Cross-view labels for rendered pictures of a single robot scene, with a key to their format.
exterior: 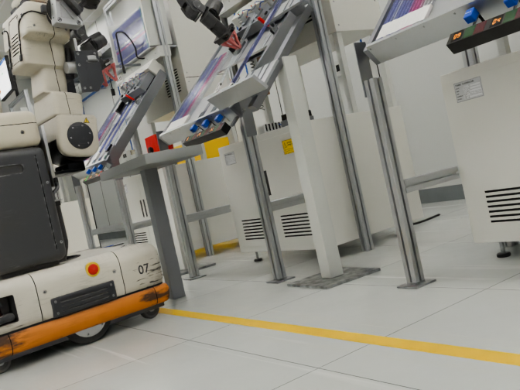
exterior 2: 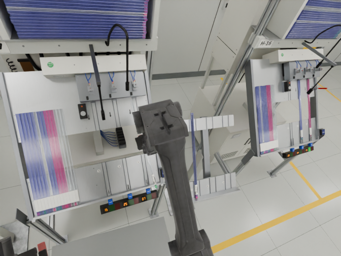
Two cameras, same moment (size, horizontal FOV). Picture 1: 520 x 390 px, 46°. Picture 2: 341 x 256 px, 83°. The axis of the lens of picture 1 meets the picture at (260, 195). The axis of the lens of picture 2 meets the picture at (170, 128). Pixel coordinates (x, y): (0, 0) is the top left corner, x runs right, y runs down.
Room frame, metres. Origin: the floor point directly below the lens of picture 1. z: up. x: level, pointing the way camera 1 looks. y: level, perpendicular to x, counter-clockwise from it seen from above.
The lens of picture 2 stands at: (2.44, 0.56, 1.82)
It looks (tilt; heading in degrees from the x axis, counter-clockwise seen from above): 48 degrees down; 273
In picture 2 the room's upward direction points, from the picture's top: 15 degrees clockwise
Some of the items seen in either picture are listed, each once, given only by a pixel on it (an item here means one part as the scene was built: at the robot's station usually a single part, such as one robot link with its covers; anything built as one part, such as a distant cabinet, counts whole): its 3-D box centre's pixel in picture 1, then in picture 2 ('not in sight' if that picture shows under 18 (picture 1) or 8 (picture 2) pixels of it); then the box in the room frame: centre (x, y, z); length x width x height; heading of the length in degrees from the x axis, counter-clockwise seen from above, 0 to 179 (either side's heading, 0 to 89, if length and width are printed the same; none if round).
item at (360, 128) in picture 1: (318, 187); (98, 147); (3.07, -0.30, 0.31); 0.70 x 0.65 x 0.62; 34
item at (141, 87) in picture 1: (155, 165); not in sight; (4.16, 0.66, 0.66); 1.01 x 0.73 x 1.31; 124
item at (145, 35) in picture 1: (169, 121); not in sight; (4.28, 0.51, 0.95); 1.33 x 0.82 x 1.90; 124
